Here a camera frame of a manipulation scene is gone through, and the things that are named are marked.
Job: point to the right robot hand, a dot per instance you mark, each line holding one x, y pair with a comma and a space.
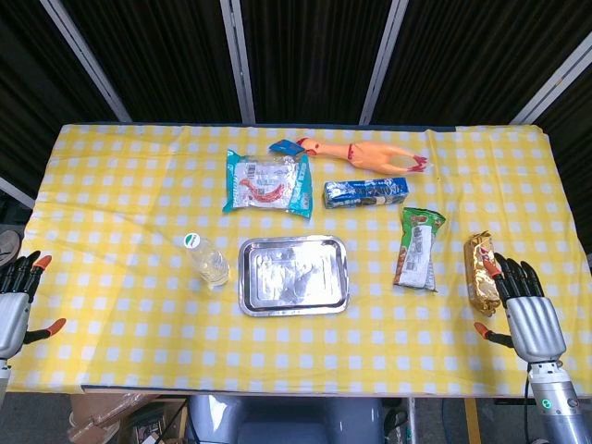
532, 320

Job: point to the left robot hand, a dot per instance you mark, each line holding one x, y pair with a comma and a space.
13, 311

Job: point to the clear plastic bottle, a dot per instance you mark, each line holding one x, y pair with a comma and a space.
206, 259

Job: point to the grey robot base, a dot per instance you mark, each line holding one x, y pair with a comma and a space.
287, 421

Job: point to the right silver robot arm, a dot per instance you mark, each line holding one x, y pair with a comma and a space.
555, 401

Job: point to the metal tray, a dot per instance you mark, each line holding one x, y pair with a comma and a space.
293, 275

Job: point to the gold snack pack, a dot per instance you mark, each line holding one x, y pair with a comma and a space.
481, 274

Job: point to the yellow checkered tablecloth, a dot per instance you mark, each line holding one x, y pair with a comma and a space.
139, 324

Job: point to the green snack pack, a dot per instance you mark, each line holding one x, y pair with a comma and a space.
418, 250

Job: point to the cardboard box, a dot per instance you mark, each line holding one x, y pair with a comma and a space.
111, 418

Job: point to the blue cookie pack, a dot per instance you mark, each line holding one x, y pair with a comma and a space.
365, 192

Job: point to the rubber chicken toy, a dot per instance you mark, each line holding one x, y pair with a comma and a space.
370, 155

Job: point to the teal snack bag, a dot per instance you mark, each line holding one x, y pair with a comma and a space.
267, 186

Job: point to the small blue packet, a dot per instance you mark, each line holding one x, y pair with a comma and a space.
287, 148

